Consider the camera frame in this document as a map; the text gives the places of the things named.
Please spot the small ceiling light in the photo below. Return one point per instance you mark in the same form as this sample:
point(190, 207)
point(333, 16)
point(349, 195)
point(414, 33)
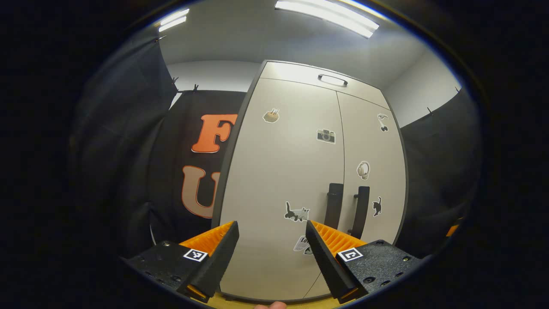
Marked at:
point(173, 20)

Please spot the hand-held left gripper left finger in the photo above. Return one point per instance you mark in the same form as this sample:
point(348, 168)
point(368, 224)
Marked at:
point(221, 262)

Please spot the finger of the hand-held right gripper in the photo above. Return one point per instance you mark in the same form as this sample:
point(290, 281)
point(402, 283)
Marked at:
point(452, 230)

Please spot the grey cabinet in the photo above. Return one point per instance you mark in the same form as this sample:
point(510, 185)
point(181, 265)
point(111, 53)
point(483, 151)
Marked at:
point(296, 73)

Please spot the grey cabinet door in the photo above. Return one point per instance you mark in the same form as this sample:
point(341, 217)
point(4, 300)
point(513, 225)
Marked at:
point(279, 171)
point(369, 137)

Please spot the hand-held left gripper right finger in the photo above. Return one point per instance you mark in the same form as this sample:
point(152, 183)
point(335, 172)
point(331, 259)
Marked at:
point(326, 262)

